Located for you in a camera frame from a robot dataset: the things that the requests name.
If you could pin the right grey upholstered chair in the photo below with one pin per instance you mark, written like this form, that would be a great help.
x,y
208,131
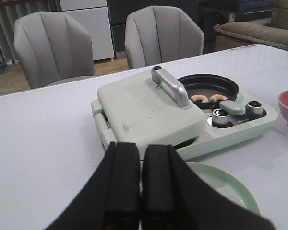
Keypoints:
x,y
159,34

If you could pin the left silver control knob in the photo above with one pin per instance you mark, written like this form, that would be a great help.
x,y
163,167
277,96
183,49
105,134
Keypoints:
x,y
220,117

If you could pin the silver control knob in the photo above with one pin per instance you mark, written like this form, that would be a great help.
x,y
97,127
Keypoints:
x,y
254,108
220,117

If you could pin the grey upholstered chair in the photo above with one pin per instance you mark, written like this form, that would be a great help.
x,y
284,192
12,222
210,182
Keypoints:
x,y
159,34
53,48

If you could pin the mint green breakfast maker base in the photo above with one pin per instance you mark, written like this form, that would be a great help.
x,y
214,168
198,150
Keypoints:
x,y
214,138

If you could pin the dark washing machine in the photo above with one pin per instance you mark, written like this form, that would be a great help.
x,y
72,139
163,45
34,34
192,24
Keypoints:
x,y
213,12

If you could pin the beige sofa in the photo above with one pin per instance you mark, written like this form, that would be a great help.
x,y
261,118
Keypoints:
x,y
271,31

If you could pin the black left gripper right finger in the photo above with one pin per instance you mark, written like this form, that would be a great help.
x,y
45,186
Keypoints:
x,y
185,201

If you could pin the left grey upholstered chair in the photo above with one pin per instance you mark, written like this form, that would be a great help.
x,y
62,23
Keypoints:
x,y
53,48

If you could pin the mint green round plate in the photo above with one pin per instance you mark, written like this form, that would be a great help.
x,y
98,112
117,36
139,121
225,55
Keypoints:
x,y
220,187

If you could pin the mint green sandwich maker lid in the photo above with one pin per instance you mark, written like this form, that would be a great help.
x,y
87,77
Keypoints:
x,y
146,108

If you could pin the white refrigerator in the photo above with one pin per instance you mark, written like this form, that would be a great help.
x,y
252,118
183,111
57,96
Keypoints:
x,y
93,16

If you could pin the cooked shrimp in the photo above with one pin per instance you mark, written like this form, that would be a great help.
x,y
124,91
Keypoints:
x,y
199,98
217,97

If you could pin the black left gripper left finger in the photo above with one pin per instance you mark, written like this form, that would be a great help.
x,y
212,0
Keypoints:
x,y
110,199

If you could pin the right silver control knob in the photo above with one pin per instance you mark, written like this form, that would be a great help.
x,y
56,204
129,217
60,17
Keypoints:
x,y
254,108

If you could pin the dark grey kitchen counter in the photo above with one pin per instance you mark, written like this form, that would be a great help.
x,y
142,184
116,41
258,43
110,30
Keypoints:
x,y
118,12

